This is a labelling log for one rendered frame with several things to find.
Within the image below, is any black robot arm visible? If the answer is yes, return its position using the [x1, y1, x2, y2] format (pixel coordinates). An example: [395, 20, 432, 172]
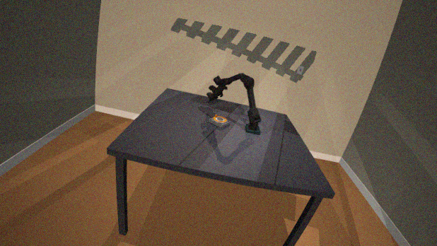
[209, 73, 261, 131]

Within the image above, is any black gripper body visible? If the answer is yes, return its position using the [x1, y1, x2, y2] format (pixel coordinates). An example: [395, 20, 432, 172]
[206, 88, 223, 100]

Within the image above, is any orange round plate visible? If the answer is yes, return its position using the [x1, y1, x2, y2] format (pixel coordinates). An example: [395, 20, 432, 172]
[213, 115, 227, 123]

